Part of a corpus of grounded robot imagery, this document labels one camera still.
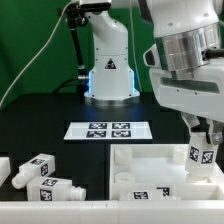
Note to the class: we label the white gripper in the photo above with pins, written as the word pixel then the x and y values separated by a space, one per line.
pixel 202 96

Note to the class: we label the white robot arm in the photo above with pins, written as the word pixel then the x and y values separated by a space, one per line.
pixel 186 62

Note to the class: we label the white fence bar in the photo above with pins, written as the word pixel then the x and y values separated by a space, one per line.
pixel 113 212
pixel 5 169

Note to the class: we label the white square tabletop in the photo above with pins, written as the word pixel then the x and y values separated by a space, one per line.
pixel 159 166

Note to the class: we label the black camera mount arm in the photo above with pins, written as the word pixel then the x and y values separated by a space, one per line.
pixel 75 17

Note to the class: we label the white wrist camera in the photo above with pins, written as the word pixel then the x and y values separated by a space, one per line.
pixel 151 57

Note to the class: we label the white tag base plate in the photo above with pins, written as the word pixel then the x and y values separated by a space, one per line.
pixel 108 131

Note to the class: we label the black camera on mount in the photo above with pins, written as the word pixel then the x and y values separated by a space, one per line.
pixel 95 5

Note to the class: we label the white left fence bar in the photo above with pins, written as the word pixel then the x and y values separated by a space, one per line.
pixel 5 169

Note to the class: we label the white front fence bar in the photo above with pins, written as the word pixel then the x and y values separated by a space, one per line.
pixel 113 212

